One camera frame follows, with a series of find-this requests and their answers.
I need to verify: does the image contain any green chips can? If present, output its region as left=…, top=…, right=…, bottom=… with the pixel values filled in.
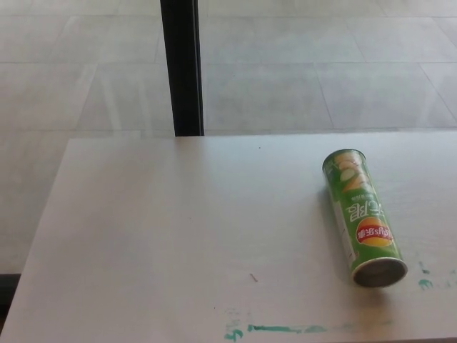
left=321, top=149, right=408, bottom=289

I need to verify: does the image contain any black vertical pillar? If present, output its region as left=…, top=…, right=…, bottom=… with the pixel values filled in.
left=159, top=0, right=205, bottom=138

